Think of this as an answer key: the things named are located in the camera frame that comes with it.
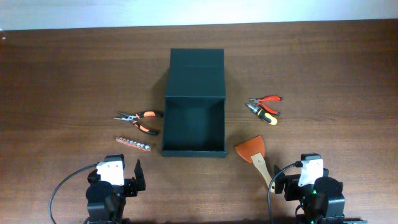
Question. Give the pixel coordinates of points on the dark green open box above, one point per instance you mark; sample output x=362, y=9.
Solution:
x=195, y=95

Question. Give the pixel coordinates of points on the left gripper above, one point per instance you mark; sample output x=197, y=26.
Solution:
x=130, y=183

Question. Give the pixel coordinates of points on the yellow black stubby screwdriver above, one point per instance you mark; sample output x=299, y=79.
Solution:
x=261, y=114

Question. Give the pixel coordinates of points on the orange black long-nose pliers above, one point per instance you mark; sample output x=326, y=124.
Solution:
x=135, y=120

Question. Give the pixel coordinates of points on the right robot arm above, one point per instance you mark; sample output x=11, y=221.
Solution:
x=320, y=203

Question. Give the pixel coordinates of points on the orange scraper wooden handle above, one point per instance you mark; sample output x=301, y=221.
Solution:
x=253, y=152

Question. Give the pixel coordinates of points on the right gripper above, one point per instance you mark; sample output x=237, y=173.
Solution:
x=290, y=183

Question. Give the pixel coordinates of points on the orange socket bit rail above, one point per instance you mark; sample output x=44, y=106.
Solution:
x=134, y=144

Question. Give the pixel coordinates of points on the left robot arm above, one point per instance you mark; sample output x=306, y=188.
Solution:
x=109, y=190

